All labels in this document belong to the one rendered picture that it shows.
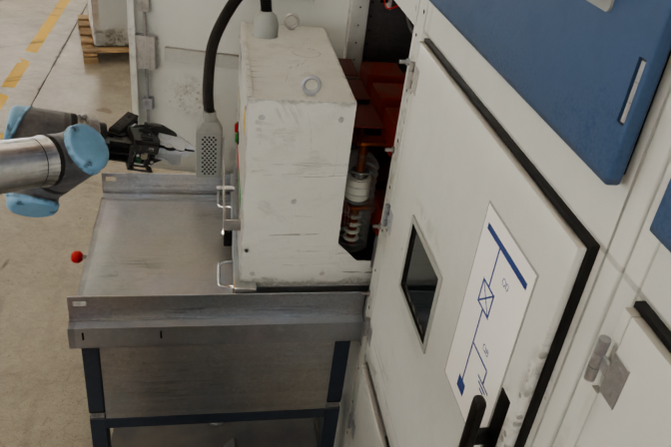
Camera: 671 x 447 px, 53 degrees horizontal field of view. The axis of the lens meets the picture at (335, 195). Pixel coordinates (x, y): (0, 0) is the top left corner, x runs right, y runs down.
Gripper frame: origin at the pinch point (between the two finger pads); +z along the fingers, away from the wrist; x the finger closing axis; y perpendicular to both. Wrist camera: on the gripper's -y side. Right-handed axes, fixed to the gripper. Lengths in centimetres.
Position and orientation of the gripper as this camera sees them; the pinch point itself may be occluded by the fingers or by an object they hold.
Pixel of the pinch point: (188, 148)
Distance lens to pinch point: 153.4
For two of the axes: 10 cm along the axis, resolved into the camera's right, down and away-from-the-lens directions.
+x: 3.5, -8.5, -4.0
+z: 8.5, 1.1, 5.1
